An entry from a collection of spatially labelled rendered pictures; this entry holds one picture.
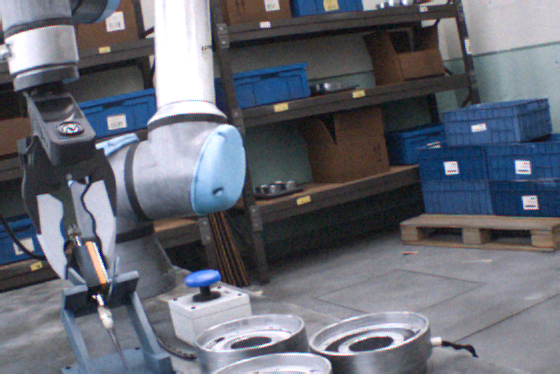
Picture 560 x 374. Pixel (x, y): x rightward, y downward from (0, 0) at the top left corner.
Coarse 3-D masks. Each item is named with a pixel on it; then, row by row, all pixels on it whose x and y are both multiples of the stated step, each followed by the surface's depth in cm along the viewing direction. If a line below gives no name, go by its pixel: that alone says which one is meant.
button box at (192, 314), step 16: (224, 288) 88; (176, 304) 84; (192, 304) 83; (208, 304) 82; (224, 304) 82; (240, 304) 83; (176, 320) 85; (192, 320) 80; (208, 320) 81; (224, 320) 82; (192, 336) 82
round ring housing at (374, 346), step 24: (384, 312) 69; (408, 312) 67; (312, 336) 66; (336, 336) 68; (360, 336) 67; (384, 336) 66; (336, 360) 60; (360, 360) 59; (384, 360) 59; (408, 360) 60
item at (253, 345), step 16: (240, 320) 76; (256, 320) 76; (272, 320) 75; (288, 320) 74; (208, 336) 73; (224, 336) 74; (256, 336) 73; (272, 336) 72; (288, 336) 67; (304, 336) 69; (208, 352) 67; (224, 352) 66; (240, 352) 66; (256, 352) 66; (272, 352) 66; (304, 352) 69; (208, 368) 68
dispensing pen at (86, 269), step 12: (72, 228) 78; (72, 240) 77; (72, 252) 75; (84, 252) 75; (72, 264) 76; (84, 264) 74; (84, 276) 73; (96, 276) 74; (96, 288) 74; (96, 300) 74; (108, 312) 74; (108, 324) 73; (120, 348) 72
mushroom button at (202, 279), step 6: (204, 270) 86; (210, 270) 85; (192, 276) 84; (198, 276) 83; (204, 276) 83; (210, 276) 83; (216, 276) 84; (186, 282) 84; (192, 282) 83; (198, 282) 83; (204, 282) 83; (210, 282) 83; (204, 288) 84; (210, 288) 85; (204, 294) 84; (210, 294) 85
